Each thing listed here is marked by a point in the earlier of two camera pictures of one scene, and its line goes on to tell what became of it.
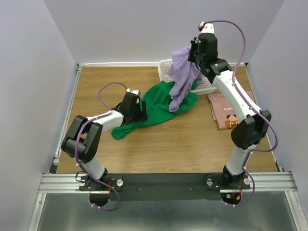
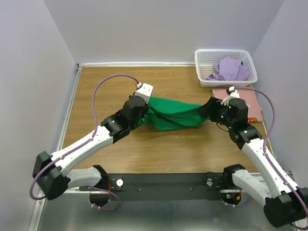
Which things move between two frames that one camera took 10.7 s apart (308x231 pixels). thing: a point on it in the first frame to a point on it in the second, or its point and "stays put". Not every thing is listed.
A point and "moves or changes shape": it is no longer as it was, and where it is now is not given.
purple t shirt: [183, 74] to [229, 69]
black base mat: [164, 186] stays put
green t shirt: [158, 110] moves or changes shape
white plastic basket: [164, 66] to [206, 59]
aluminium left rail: [66, 118] stays put
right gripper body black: [193, 56] to [219, 114]
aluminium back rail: [96, 64] stays put
